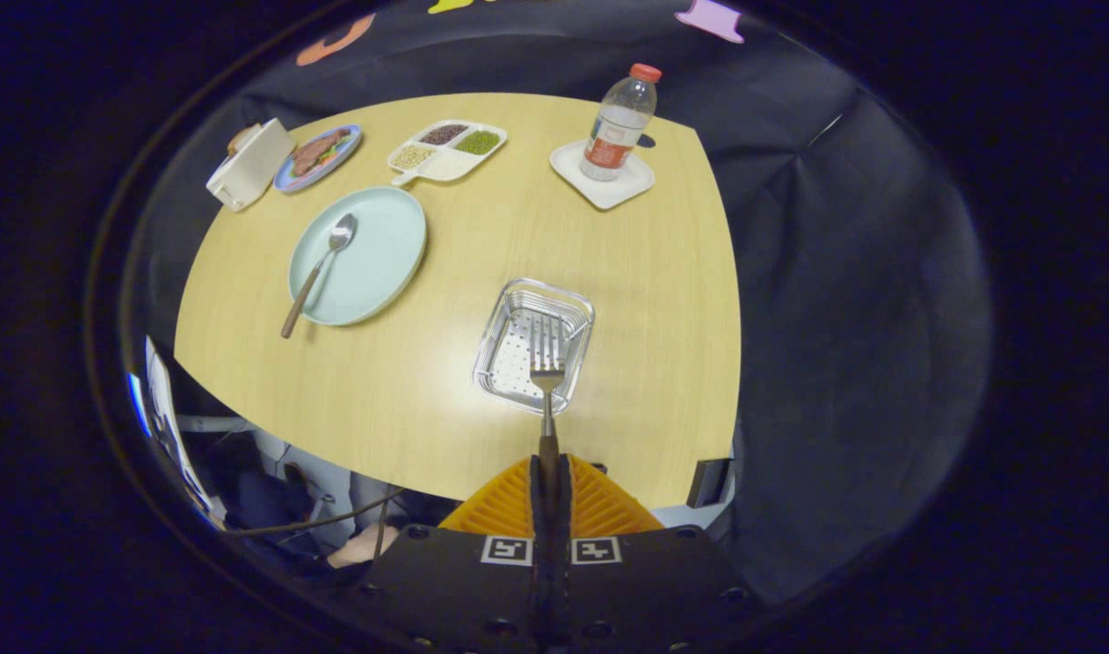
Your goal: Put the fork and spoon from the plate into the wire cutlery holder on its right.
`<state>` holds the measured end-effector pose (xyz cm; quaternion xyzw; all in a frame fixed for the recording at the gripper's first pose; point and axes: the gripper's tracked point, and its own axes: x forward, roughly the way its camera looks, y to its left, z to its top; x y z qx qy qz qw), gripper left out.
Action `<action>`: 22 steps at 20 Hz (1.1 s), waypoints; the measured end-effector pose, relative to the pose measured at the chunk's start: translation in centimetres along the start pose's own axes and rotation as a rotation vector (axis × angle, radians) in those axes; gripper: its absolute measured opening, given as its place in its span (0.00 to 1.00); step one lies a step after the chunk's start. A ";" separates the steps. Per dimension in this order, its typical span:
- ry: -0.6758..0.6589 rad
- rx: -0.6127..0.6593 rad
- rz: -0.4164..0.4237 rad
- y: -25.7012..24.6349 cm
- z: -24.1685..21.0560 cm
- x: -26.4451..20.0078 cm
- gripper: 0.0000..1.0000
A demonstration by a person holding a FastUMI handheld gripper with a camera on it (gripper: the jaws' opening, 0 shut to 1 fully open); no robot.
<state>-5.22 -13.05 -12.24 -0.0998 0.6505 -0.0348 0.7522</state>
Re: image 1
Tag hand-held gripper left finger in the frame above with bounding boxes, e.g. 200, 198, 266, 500
359, 454, 555, 654

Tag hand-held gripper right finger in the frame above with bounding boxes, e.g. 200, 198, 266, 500
554, 454, 755, 654

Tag fork with wooden handle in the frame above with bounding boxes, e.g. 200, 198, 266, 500
529, 313, 566, 491

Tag spoon with wooden handle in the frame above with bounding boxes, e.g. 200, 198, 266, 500
280, 213, 359, 340

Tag perforated metal tray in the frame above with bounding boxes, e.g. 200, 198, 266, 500
471, 278, 597, 416

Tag light green plate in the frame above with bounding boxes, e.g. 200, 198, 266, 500
288, 186, 428, 327

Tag white square coaster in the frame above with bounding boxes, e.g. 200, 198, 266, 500
550, 138, 656, 211

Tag black backdrop cloth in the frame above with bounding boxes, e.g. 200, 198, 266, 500
123, 0, 995, 605

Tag white divided dish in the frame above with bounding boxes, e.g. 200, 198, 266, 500
387, 119, 509, 187

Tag white panel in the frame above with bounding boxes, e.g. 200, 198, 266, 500
127, 336, 223, 528

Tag clear water bottle red cap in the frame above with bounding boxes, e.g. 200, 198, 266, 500
579, 63, 663, 182

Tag blue plate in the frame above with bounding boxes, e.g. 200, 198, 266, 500
273, 124, 363, 194

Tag brown meat slices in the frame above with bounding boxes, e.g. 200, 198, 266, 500
291, 128, 352, 177

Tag white toaster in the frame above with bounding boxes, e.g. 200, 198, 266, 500
206, 118, 297, 213

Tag black table bracket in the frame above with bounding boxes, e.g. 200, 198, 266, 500
686, 457, 732, 510

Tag thin dark cable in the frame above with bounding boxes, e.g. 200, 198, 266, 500
227, 490, 405, 539

